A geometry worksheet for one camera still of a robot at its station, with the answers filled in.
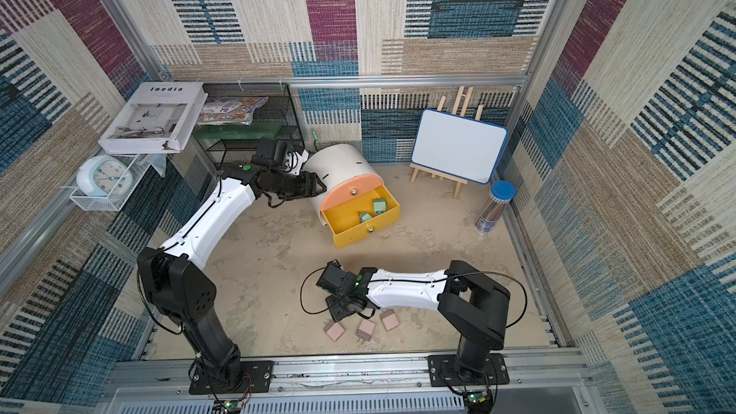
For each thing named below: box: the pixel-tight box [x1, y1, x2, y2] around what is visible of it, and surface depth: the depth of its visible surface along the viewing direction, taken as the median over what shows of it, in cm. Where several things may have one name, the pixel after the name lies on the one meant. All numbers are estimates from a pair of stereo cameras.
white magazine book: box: [97, 81, 208, 154], surface depth 76 cm
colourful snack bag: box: [196, 95, 269, 126], surface depth 85 cm
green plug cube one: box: [372, 199, 388, 216], surface depth 96 cm
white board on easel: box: [409, 85, 509, 199], surface depth 102 cm
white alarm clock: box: [76, 155, 135, 200], surface depth 66 cm
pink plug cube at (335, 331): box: [326, 322, 345, 342], surface depth 81 cm
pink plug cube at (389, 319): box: [380, 308, 400, 332], surface depth 83 cm
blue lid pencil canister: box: [475, 180, 517, 234], surface depth 94 cm
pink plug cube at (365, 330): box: [356, 319, 376, 345], surface depth 81 cm
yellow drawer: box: [320, 184, 401, 249], surface depth 88 cm
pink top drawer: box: [320, 174, 385, 211], surface depth 85 cm
